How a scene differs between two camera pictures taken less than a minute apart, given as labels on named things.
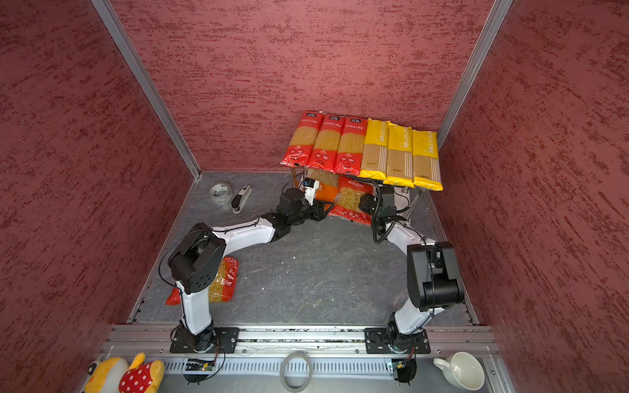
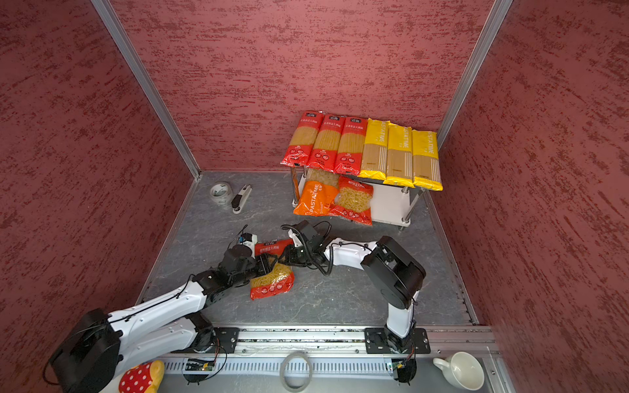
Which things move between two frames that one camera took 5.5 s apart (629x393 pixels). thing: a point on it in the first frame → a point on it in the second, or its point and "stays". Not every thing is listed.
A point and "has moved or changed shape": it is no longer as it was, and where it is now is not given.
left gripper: [319, 212] → [264, 263]
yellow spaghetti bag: [426, 160] stays
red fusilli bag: [222, 288] has moved or changed shape
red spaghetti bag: [303, 138] stays
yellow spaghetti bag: [399, 167] stays
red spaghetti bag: [351, 145] stays
